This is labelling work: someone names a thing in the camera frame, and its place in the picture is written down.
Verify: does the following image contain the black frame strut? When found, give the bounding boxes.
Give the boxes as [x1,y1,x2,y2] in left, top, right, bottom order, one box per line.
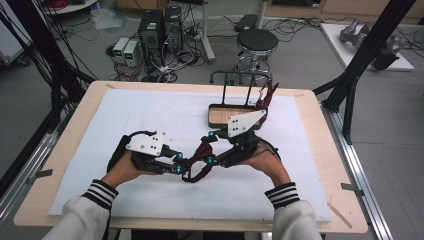
[5,0,97,132]
[312,0,418,145]

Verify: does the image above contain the white cabinet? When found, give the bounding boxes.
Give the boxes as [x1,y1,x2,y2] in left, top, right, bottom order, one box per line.
[0,18,34,67]

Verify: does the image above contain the white floor board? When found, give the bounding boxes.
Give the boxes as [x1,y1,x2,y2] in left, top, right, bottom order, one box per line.
[319,22,416,73]

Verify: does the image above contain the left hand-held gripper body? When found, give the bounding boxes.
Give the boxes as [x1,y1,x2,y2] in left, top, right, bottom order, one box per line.
[125,130,175,176]

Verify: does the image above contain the white foam mat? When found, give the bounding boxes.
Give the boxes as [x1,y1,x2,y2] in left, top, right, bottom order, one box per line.
[47,87,333,224]

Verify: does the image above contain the large black computer tower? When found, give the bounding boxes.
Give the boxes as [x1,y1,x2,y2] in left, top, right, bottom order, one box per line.
[137,9,165,67]

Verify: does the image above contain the grey desk leg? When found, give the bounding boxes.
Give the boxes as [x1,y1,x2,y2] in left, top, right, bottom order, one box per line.
[199,0,217,65]

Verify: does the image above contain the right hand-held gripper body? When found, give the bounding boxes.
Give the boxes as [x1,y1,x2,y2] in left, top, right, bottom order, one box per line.
[217,108,268,169]

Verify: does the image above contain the person's right hand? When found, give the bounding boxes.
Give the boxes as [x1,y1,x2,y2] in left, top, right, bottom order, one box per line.
[239,145,288,189]

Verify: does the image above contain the black flat case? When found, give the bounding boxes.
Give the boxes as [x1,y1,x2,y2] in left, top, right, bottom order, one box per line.
[233,13,260,33]

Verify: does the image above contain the right hand-held gripper cable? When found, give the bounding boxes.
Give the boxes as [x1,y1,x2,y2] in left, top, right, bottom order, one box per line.
[255,137,283,162]

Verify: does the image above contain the black round stool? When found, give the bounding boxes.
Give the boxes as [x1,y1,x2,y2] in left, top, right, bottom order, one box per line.
[234,27,280,88]

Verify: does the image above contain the black rack with wooden tray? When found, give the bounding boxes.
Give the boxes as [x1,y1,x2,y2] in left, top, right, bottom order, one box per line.
[207,70,273,131]

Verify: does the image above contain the person's left hand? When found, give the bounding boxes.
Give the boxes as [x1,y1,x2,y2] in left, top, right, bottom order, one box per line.
[100,150,158,191]

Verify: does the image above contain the slim black computer tower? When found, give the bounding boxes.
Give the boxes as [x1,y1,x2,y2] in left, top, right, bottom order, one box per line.
[163,5,184,54]

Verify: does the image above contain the aluminium rail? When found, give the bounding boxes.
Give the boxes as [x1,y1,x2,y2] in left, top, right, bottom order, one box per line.
[320,100,395,240]
[0,108,79,229]

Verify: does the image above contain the grey metal bracket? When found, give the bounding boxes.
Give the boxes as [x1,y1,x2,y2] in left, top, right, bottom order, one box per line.
[25,168,54,185]
[340,182,365,198]

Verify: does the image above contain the clear plastic bag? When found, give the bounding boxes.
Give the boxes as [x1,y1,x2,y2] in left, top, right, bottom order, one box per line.
[90,7,129,34]

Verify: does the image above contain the grey power supply unit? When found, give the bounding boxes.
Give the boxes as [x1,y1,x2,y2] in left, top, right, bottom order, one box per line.
[122,40,142,68]
[112,36,131,65]

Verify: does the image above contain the round white table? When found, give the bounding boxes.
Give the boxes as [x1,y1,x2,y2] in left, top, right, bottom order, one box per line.
[42,0,99,16]

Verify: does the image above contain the computer towers on floor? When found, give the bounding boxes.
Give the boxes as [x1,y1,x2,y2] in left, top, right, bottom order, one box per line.
[105,2,209,84]

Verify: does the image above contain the thin wooden stick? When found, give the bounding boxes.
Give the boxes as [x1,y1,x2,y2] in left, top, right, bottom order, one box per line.
[326,201,354,230]

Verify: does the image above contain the plain dark red bow tie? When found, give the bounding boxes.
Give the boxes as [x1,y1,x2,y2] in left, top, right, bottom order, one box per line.
[181,135,217,184]

